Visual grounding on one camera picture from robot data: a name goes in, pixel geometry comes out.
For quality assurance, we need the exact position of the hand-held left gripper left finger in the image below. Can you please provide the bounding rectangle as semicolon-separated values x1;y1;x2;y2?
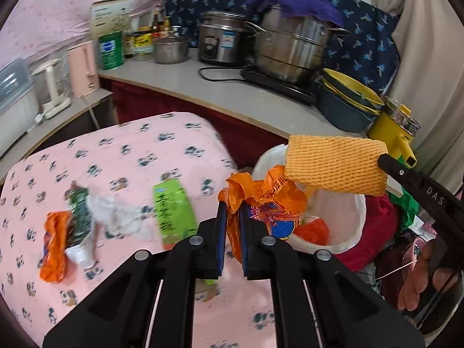
43;202;228;348

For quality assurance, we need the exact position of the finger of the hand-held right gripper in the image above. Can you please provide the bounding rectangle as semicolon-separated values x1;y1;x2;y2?
377;153;422;190

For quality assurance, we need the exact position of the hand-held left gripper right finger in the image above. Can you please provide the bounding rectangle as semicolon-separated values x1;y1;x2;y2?
240;202;425;348

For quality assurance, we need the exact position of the orange plastic bag blue print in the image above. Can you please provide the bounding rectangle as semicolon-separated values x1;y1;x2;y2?
217;165;309;266

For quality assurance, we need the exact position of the orange foam fruit net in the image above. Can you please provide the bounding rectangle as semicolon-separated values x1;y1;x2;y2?
284;135;388;196

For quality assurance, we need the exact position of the white bin with liner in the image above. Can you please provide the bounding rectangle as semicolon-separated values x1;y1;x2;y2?
252;145;367;255

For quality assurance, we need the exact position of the person's right hand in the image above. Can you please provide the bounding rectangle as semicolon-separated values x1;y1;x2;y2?
397;242;462;311

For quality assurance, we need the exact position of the green cloth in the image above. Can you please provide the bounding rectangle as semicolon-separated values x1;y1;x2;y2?
393;156;421;226

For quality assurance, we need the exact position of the yellow pot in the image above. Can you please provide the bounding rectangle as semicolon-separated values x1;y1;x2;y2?
368;96;422;169

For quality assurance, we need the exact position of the green carton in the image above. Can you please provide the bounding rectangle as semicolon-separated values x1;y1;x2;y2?
152;180;199;246

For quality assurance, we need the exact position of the red cloth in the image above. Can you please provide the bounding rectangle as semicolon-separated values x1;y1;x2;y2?
335;194;399;272

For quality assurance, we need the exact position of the stack of blue yellow bowls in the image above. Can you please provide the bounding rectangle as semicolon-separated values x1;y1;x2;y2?
317;68;385;133

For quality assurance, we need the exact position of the white tissue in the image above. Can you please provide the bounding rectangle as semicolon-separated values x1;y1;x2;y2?
87;194;155;242

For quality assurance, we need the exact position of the beige curtain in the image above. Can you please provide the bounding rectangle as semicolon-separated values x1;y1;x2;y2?
371;0;464;196

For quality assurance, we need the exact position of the black induction cooker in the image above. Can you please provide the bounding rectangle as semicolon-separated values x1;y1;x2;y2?
241;66;320;106

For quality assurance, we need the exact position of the white paper piece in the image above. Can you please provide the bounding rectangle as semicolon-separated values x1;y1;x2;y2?
65;232;97;269

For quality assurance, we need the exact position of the dark green snack packet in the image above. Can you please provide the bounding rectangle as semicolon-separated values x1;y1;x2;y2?
66;185;92;240

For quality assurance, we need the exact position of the large steel steamer pot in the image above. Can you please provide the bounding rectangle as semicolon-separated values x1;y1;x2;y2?
244;3;350;84

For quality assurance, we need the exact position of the orange snack wrapper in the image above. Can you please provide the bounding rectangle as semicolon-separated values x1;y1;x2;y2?
40;212;72;283

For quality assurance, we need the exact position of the wooden side table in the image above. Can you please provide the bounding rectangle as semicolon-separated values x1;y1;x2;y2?
0;89;115;175

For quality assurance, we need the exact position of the purple cloth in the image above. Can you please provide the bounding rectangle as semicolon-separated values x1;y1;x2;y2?
241;0;344;28

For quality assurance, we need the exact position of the small steel pot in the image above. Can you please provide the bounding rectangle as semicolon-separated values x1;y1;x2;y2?
153;37;190;64

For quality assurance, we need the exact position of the steel rice cooker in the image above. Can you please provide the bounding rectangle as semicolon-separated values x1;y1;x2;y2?
197;11;248;67

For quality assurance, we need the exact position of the yellow lid jar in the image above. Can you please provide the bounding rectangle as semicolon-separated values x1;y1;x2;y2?
135;26;155;61

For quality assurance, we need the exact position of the dark glass jar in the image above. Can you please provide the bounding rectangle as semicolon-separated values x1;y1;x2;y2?
124;31;136;59

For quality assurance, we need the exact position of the green tin can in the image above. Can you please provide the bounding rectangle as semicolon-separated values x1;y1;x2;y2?
99;31;126;70

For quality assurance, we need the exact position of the pink electric kettle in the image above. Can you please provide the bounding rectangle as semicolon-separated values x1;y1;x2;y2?
68;41;99;98

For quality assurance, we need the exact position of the dark soy sauce bottle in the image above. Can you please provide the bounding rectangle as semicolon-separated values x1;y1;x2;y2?
152;10;163;40

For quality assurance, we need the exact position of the white glass kettle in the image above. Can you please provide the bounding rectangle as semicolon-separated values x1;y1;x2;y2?
32;58;72;119

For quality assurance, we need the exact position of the dark blue printed cloth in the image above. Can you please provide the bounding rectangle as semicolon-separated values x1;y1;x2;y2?
165;0;399;95

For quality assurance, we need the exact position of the white cardboard box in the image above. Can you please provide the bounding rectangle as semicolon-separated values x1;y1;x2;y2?
90;0;133;39

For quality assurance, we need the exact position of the plastic dish rack with lid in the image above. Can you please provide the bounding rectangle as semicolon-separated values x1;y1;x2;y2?
0;58;40;135

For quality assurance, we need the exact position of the pink dotted cloth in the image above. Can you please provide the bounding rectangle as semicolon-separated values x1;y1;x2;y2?
0;0;171;77

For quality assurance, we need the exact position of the black power cable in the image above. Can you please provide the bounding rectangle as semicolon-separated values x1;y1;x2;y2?
198;66;247;82

